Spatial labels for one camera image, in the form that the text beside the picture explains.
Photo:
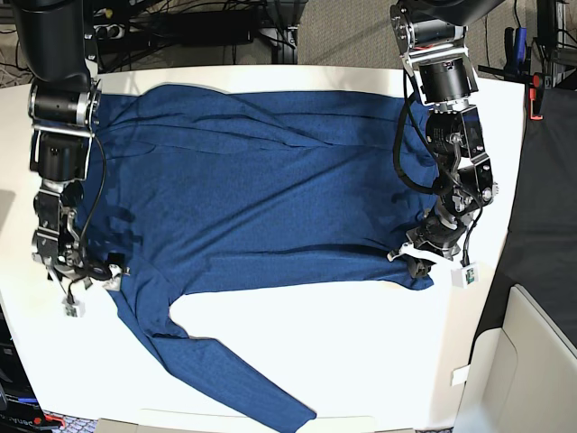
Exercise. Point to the black power strip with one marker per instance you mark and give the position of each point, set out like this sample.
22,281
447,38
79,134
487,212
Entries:
109,32

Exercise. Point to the blue long-sleeve shirt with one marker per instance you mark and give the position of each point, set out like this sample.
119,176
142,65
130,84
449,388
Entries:
202,191

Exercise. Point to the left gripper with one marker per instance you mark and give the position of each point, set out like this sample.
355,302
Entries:
443,234

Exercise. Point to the blue handled tool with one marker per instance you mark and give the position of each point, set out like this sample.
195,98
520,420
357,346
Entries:
520,47

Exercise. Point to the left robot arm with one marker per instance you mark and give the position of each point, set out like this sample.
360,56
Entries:
438,81

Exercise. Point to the beige plastic bin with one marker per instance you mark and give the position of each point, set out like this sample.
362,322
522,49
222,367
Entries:
522,376

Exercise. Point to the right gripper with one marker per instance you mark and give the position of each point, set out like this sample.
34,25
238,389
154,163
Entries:
76,266

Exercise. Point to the black box red button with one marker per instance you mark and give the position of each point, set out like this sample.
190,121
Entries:
26,417

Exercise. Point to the red and black clamp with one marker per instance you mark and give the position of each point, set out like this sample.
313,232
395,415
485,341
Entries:
535,96

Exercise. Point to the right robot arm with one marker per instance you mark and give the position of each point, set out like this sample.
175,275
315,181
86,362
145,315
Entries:
58,40

